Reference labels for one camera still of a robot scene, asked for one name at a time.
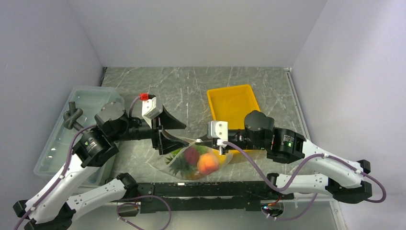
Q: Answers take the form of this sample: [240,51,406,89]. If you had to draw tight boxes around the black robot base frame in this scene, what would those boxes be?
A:
[116,173,294,214]

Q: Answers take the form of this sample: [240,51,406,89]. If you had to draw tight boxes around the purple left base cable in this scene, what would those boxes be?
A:
[116,195,172,230]

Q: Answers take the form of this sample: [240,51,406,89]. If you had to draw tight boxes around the dark red toy sweet potato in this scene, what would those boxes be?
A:
[183,150,200,166]

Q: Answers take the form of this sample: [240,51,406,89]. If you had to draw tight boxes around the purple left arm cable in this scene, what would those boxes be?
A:
[13,95,143,230]

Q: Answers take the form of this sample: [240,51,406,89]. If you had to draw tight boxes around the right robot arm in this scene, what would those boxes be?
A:
[197,110,372,204]

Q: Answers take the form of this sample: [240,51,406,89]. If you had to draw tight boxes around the grey knotted hose piece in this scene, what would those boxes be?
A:
[62,101,86,131]

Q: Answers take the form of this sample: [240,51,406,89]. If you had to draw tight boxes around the toy peach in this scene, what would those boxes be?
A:
[197,153,220,175]

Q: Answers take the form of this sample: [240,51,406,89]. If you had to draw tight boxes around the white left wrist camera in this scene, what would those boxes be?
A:
[139,93,163,120]

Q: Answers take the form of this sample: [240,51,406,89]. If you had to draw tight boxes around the yellow plastic tray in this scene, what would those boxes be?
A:
[206,83,262,155]

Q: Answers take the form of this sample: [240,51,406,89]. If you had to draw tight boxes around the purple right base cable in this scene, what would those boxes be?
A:
[261,193,318,222]

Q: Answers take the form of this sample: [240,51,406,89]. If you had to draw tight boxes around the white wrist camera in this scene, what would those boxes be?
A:
[207,121,228,155]
[139,93,163,120]

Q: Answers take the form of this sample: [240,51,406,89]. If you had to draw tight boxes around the orange toy pineapple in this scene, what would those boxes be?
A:
[166,156,202,180]

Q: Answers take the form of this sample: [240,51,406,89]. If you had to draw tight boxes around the green toy lettuce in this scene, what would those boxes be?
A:
[171,144,210,156]

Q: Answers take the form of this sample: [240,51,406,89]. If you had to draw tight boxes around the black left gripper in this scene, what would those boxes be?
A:
[111,103,189,153]

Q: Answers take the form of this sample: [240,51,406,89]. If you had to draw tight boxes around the clear plastic storage bin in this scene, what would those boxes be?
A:
[33,85,125,188]

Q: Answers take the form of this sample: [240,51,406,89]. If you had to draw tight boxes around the clear polka-dot zip bag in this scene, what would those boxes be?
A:
[146,137,267,182]

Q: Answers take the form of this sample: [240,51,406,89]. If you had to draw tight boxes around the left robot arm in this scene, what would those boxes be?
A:
[13,99,188,230]

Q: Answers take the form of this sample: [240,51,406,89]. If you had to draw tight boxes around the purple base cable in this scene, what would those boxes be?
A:
[261,193,318,222]
[116,195,172,230]

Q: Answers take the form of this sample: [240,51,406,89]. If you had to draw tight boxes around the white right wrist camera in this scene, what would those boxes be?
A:
[207,121,228,155]

